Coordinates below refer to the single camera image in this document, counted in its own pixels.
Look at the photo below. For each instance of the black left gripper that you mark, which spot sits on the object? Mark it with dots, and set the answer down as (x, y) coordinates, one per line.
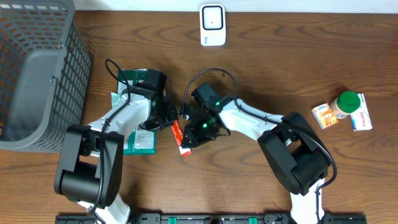
(176, 112)

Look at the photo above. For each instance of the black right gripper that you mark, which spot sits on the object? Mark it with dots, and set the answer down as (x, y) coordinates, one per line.
(193, 134)

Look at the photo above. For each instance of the red stick sachet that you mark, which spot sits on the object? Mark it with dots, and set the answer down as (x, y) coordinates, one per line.
(178, 135)

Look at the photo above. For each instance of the green white gloves package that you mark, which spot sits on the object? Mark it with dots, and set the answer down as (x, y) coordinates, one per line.
(140, 142)

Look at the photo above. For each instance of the mint wet wipes pack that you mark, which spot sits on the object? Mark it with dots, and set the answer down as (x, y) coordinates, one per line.
(115, 99)

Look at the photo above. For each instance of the orange tissue pack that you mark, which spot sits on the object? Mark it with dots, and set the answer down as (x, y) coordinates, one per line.
(324, 115)

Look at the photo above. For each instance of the green lid jar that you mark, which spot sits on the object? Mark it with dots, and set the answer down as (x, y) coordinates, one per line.
(345, 104)

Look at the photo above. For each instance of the white slim box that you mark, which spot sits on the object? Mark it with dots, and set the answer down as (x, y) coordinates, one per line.
(360, 118)

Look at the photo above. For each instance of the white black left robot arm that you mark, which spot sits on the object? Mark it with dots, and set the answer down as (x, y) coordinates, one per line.
(89, 170)

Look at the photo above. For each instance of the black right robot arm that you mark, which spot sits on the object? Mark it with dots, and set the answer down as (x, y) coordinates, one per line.
(298, 159)

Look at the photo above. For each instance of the grey plastic mesh basket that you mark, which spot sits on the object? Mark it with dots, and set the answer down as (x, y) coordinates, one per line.
(45, 73)

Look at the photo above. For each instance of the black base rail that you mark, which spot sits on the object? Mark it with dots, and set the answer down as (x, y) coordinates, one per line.
(267, 218)

